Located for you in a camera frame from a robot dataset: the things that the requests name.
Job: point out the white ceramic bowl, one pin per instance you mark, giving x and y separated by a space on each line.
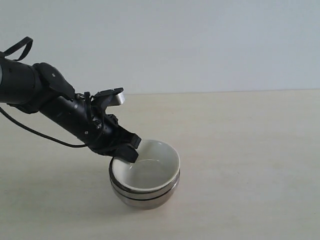
157 150

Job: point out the smooth stainless steel bowl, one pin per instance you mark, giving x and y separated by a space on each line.
146 204

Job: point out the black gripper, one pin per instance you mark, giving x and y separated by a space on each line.
103 136

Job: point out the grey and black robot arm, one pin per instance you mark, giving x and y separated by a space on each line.
42 88

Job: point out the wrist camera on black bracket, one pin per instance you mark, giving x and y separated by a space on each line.
108 98

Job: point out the steel bowl with ribbed base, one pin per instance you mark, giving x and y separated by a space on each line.
145 179

